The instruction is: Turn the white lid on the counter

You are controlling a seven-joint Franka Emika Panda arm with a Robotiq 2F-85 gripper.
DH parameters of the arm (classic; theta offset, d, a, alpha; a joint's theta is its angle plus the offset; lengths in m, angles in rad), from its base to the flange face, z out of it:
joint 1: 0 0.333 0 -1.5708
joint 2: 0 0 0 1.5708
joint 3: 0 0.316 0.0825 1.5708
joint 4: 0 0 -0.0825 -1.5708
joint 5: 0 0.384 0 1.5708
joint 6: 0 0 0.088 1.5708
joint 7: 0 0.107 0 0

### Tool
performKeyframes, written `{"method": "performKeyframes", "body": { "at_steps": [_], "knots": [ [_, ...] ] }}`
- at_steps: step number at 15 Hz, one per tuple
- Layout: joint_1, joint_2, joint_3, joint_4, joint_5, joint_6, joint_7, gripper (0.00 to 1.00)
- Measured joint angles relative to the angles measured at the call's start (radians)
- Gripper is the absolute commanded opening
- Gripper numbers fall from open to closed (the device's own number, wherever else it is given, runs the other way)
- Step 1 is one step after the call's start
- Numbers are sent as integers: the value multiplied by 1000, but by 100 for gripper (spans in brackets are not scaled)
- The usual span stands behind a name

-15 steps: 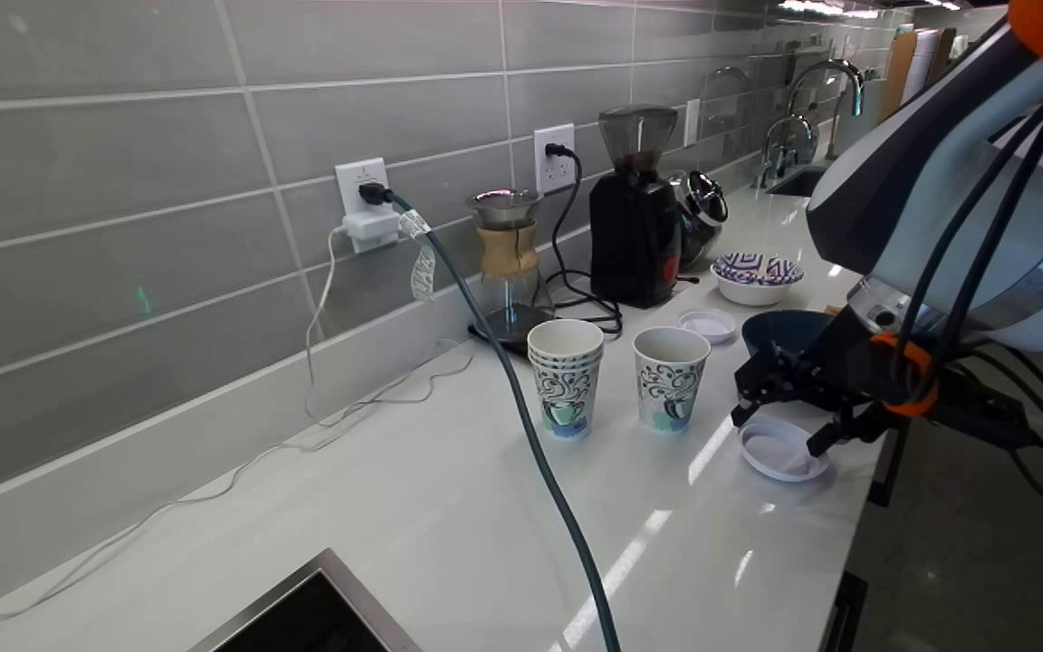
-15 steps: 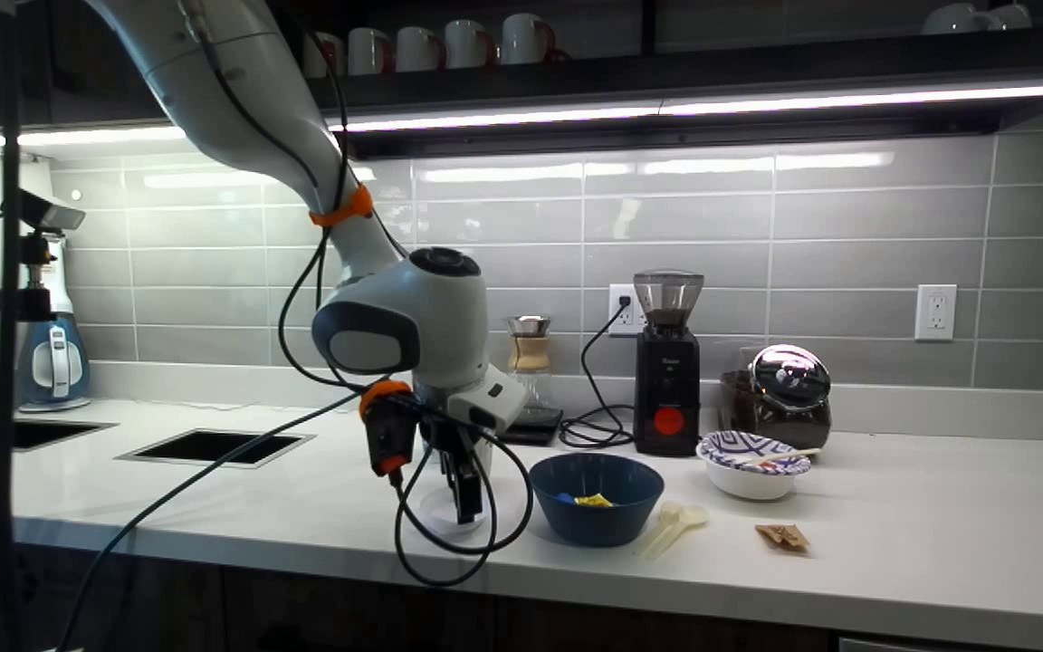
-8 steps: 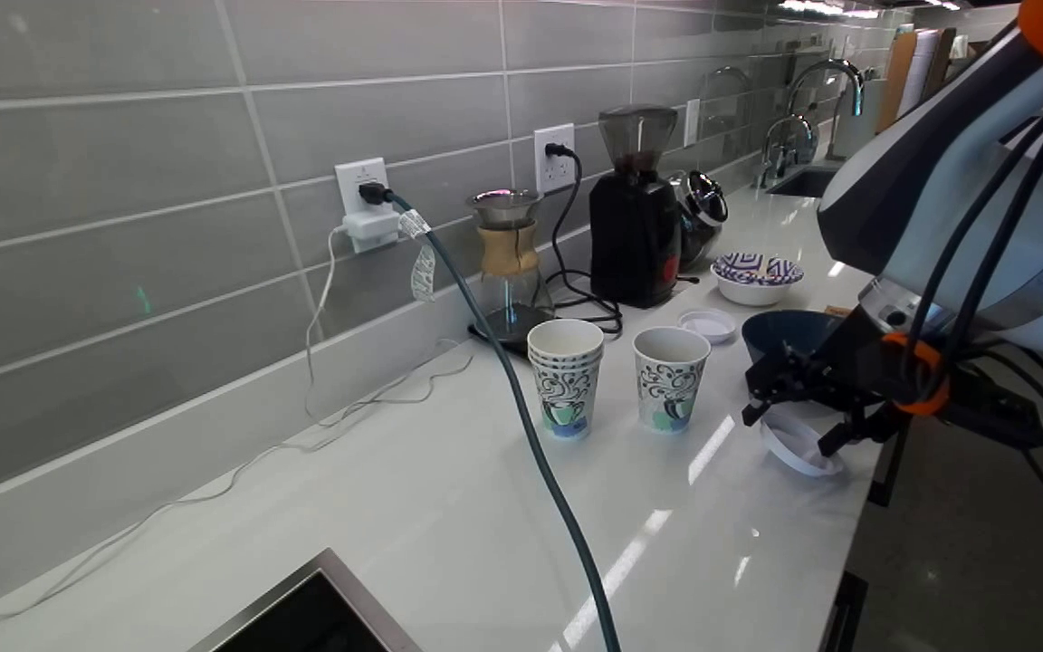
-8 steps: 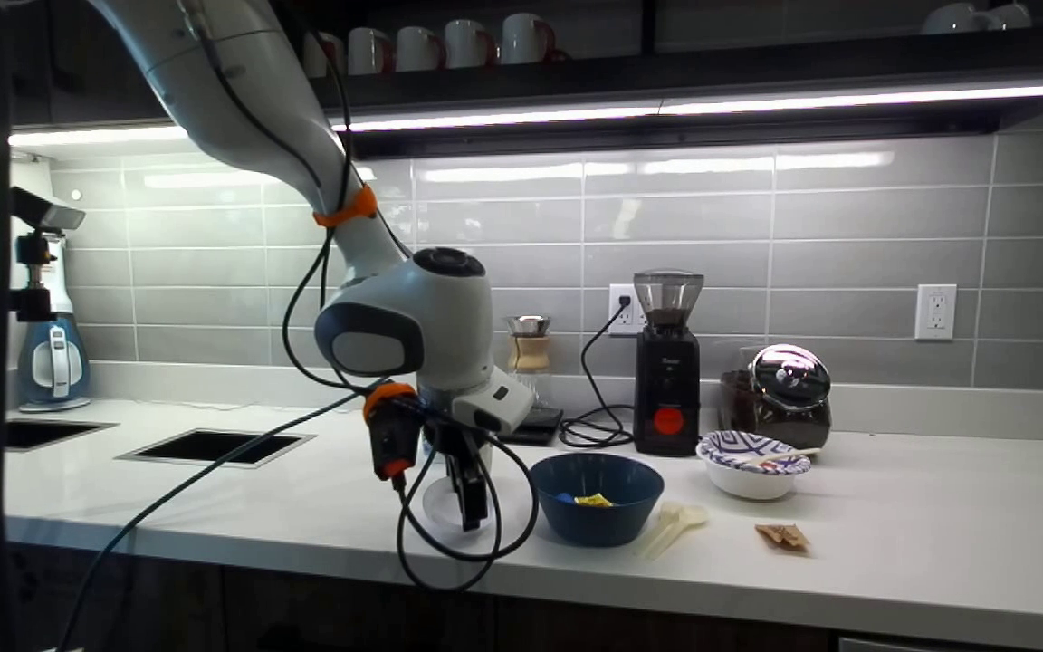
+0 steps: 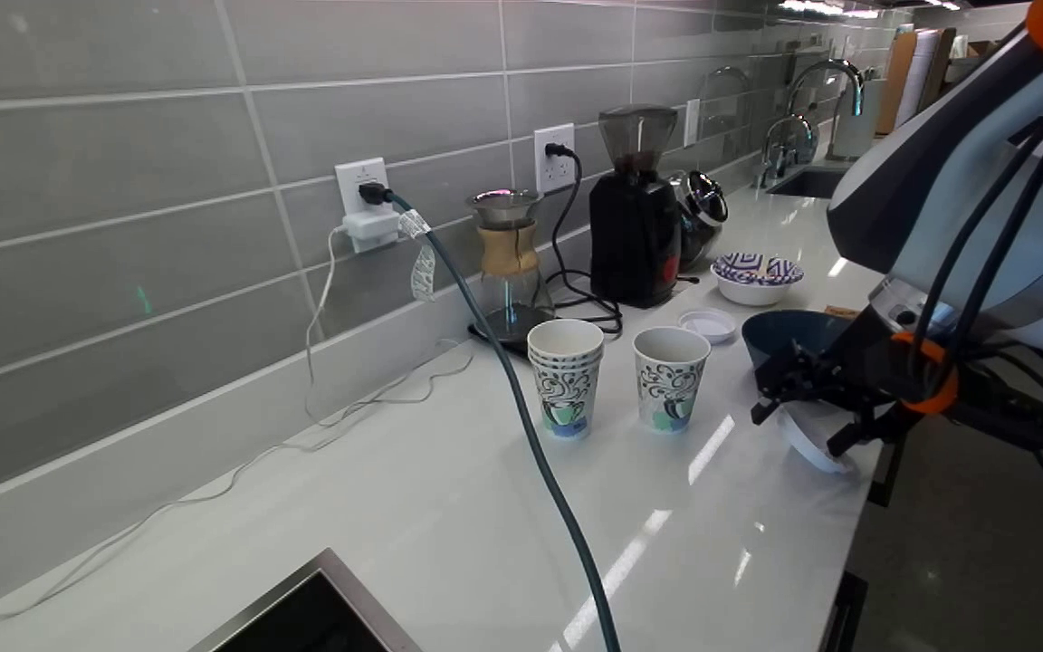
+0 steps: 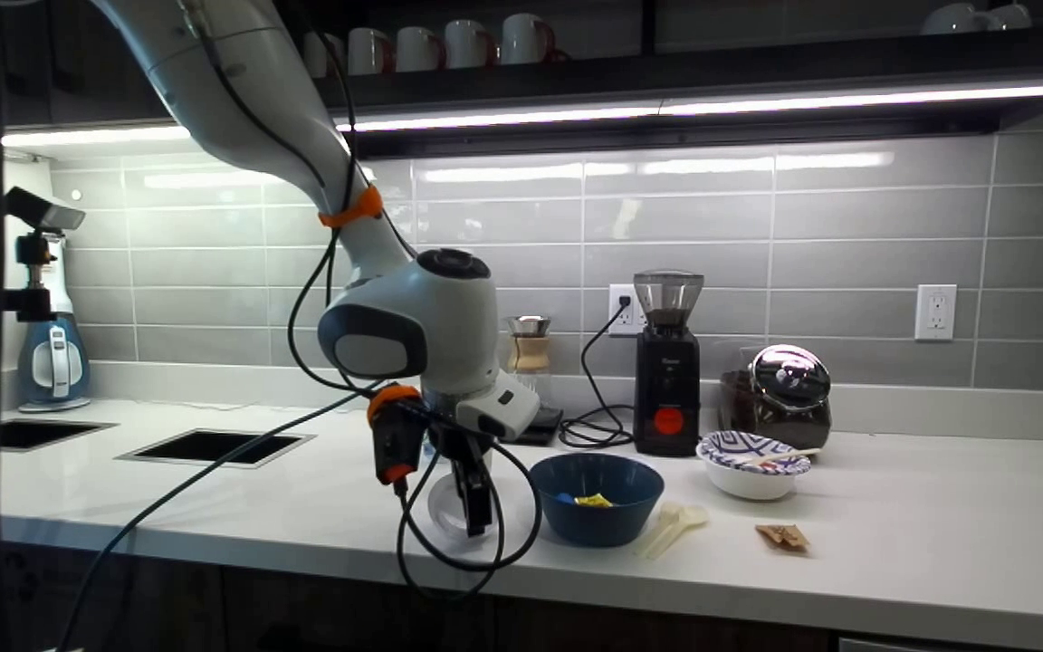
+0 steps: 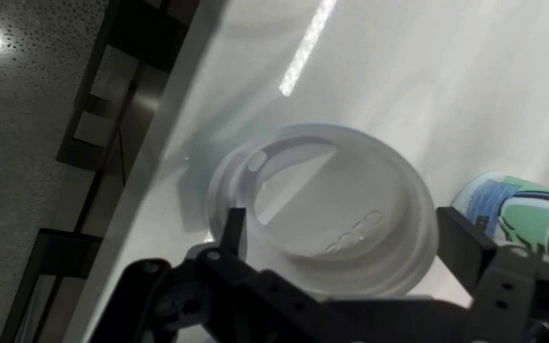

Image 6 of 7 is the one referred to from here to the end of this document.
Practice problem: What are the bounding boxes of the white wall outlet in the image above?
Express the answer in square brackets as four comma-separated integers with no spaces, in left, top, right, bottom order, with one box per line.
[914,280,964,349]
[605,280,649,340]

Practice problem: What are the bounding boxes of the black coffee grinder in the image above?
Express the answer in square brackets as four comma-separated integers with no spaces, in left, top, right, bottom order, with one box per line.
[629,268,711,461]

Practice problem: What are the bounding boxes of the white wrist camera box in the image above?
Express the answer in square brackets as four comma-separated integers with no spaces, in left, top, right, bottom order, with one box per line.
[452,368,548,447]

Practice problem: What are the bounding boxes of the under-shelf light strip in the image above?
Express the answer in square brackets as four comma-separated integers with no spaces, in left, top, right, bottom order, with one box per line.
[0,77,1043,156]

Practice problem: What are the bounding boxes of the black coffee scale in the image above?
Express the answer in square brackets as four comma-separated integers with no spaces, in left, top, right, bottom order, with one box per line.
[508,402,568,449]

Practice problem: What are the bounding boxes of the white mug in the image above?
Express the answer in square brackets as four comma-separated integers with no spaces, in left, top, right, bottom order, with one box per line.
[390,23,444,77]
[302,28,352,84]
[343,25,394,81]
[440,16,499,74]
[496,12,557,70]

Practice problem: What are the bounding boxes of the thick black power cable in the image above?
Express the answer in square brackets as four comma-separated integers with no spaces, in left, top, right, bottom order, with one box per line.
[54,392,368,652]

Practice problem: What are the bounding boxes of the dark lower cabinet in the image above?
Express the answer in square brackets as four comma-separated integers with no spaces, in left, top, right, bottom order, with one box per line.
[0,530,1043,652]

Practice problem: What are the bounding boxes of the black robot wrist cable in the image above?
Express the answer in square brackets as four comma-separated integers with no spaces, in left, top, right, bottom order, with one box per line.
[198,0,548,575]

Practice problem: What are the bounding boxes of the white blue patterned bowl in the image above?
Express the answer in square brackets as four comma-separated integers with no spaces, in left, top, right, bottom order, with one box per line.
[690,428,813,507]

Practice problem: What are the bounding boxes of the dark wall shelf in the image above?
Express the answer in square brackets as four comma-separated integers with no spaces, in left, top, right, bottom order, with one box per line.
[270,19,1043,163]

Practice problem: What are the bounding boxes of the chrome kettle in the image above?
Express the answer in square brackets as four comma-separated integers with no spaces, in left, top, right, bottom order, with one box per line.
[718,340,835,451]

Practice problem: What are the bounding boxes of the orange black cable connector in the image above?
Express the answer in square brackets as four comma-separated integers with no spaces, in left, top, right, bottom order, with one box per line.
[366,381,432,489]

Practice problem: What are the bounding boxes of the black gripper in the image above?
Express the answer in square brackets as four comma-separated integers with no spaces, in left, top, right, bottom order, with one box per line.
[421,410,499,538]

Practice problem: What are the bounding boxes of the white round plate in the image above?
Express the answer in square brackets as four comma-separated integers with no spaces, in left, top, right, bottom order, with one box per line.
[408,447,514,543]

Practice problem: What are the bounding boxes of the yellow item in bowl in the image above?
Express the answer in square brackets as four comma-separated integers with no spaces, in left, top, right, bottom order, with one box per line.
[553,485,619,514]

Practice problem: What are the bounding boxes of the white dish on shelf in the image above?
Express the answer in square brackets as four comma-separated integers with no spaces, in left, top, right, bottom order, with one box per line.
[915,0,1038,40]

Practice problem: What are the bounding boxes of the blue white electric kettle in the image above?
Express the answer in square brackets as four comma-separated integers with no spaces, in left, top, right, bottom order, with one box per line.
[15,232,99,415]

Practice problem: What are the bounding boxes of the black grinder power cable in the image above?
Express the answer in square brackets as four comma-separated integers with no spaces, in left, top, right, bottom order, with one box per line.
[553,292,640,451]

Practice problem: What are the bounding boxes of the white plastic utensil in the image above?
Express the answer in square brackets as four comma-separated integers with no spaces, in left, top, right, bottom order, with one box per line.
[637,500,712,563]

